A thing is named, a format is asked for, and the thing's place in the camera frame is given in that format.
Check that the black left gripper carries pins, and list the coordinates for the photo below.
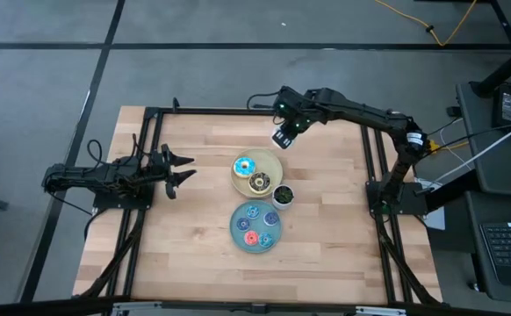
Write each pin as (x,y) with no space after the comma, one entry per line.
(167,175)

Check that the teal round plate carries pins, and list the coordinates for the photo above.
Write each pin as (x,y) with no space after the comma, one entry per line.
(255,203)

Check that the silver metal bracket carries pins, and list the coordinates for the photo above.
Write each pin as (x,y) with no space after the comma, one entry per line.
(380,311)
(137,308)

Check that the yellow plug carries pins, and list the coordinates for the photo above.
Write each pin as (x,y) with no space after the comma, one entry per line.
(433,145)

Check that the white pot with green succulent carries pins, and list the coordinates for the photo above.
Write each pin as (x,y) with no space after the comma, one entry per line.
(283,195)

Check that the white paper sheet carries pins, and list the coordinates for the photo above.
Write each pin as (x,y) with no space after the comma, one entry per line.
(435,219)

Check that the small pink sprinkled donut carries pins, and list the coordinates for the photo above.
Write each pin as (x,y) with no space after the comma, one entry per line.
(247,241)

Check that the beige round plate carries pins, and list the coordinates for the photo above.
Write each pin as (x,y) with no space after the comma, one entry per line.
(268,162)

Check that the large chocolate frosted donut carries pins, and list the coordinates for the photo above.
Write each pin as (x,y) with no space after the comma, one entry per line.
(254,186)

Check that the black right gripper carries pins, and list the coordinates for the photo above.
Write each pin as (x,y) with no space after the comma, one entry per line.
(295,123)

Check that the black diagonal pole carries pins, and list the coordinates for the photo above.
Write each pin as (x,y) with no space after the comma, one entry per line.
(508,66)

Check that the white rod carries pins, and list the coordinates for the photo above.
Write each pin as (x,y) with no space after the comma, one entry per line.
(488,149)

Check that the black rig crossbeam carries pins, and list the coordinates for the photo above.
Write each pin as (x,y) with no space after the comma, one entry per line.
(40,307)

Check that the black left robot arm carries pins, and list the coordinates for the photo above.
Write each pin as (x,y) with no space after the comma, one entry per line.
(80,173)

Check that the small light blue sprinkled donut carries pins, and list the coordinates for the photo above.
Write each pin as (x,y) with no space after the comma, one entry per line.
(262,242)

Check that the black side desk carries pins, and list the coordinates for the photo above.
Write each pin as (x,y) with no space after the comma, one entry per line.
(472,263)

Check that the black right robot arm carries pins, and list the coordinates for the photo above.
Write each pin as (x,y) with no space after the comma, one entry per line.
(356,112)

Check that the small teal sprinkled donut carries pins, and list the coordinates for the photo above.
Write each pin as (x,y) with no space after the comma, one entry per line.
(249,215)

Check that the small dark blue sprinkled donut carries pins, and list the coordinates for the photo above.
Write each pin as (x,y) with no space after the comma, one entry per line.
(239,227)

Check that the black aluminium table frame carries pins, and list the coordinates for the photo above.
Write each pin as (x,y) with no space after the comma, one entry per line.
(216,112)

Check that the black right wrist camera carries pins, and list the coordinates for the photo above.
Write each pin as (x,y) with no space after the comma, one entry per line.
(283,102)

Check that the large blue frosted donut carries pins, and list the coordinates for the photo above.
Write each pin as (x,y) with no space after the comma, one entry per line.
(239,170)

